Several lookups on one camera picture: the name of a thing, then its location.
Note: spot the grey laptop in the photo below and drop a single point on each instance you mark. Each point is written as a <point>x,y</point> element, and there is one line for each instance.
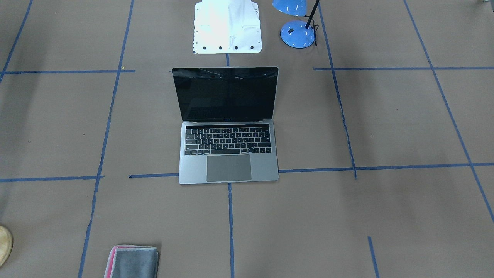
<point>227,131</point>

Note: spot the blue desk lamp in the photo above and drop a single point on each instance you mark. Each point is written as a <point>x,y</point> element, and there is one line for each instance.
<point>297,34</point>

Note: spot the grey and pink folded cloth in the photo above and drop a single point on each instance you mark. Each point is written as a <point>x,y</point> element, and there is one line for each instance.
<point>132,261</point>

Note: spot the round wooden stand base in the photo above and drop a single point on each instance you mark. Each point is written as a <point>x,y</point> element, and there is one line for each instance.
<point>6,244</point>

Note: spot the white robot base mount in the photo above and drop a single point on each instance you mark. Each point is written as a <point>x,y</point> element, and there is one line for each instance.
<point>227,26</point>

